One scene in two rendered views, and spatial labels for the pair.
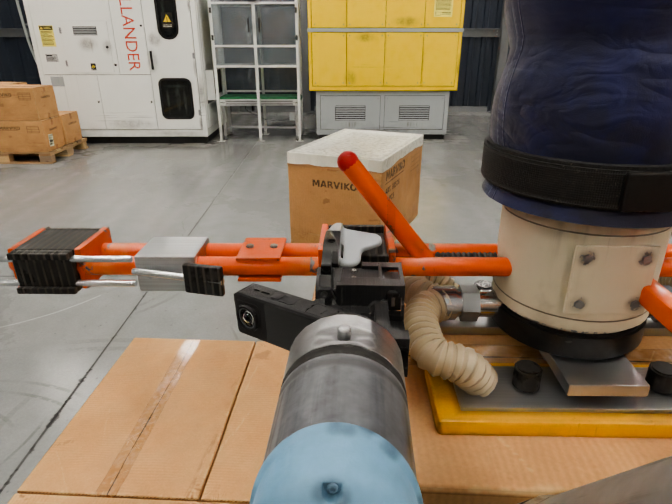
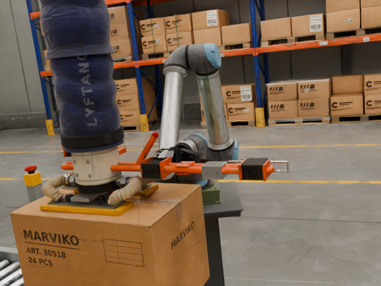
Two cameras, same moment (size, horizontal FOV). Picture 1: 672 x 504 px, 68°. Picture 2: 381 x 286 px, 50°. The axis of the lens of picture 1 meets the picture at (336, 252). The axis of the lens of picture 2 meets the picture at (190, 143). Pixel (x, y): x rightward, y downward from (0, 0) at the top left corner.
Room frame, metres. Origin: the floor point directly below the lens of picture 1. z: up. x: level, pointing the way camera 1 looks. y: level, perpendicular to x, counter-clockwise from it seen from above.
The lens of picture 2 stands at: (1.76, 0.62, 1.56)
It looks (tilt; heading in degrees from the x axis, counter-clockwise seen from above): 12 degrees down; 202
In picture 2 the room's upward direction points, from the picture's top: 6 degrees counter-clockwise
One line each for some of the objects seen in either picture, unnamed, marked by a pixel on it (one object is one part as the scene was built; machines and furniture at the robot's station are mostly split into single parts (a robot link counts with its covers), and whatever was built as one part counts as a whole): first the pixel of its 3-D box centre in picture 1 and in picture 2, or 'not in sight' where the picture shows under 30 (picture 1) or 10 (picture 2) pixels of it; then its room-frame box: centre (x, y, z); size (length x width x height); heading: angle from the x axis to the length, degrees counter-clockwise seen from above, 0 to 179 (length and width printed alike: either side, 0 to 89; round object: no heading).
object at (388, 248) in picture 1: (356, 259); (156, 167); (0.53, -0.02, 1.20); 0.10 x 0.08 x 0.06; 178
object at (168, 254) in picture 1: (175, 263); (214, 169); (0.54, 0.19, 1.19); 0.07 x 0.07 x 0.04; 88
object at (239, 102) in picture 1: (262, 116); not in sight; (7.94, 1.15, 0.32); 1.25 x 0.52 x 0.63; 90
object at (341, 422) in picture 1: (339, 468); (193, 146); (0.22, 0.00, 1.19); 0.12 x 0.09 x 0.10; 177
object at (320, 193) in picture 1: (360, 187); not in sight; (2.17, -0.11, 0.82); 0.60 x 0.40 x 0.40; 156
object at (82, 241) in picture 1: (65, 256); (254, 169); (0.55, 0.33, 1.19); 0.08 x 0.07 x 0.05; 88
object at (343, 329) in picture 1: (344, 372); (184, 150); (0.31, -0.01, 1.20); 0.09 x 0.05 x 0.10; 87
